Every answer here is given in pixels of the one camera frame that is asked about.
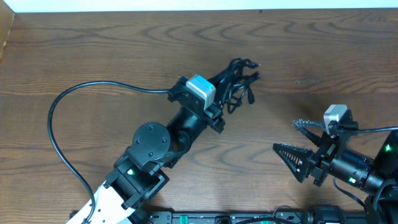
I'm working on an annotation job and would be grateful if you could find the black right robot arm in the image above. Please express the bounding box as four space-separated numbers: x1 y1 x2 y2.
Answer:
272 105 397 223

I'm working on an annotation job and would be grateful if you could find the black usb cable bundle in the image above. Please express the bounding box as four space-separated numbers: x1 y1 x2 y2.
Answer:
214 57 261 115

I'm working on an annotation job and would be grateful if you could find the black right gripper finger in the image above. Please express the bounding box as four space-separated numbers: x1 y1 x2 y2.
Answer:
292 119 325 146
272 143 314 183

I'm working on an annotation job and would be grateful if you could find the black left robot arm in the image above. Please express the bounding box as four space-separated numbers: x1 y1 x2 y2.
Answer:
69 71 234 223

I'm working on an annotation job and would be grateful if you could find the wooden panel at left edge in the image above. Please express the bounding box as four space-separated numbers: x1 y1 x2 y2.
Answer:
0 0 15 58

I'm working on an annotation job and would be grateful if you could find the black camera cable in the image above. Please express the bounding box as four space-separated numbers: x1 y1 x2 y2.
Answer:
354 126 398 134
47 80 170 224

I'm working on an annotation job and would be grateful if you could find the black right camera cable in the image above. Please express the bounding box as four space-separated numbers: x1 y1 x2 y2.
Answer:
354 126 398 134

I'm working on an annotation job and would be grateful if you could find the black left camera cable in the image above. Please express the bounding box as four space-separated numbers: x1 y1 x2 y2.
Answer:
47 80 170 224

